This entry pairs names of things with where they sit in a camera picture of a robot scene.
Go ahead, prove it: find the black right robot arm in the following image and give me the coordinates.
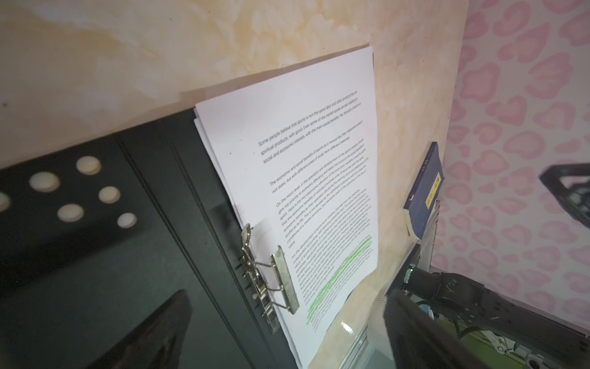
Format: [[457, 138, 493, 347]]
[[402, 163, 589, 368]]

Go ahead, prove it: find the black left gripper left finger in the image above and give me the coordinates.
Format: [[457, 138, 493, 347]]
[[89, 290, 192, 368]]

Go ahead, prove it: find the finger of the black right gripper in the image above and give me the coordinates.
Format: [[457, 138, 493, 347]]
[[539, 163, 589, 228]]

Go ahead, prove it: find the blue booklet with yellow label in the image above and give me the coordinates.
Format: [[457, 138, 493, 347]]
[[403, 141, 445, 240]]

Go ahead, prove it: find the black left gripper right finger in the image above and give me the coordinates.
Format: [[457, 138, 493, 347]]
[[384, 290, 486, 369]]

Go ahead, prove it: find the printed paper sheet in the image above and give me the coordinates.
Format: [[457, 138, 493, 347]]
[[195, 47, 379, 368]]

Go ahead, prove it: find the white folder with black inside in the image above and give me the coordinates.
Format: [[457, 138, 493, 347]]
[[1, 110, 297, 368]]

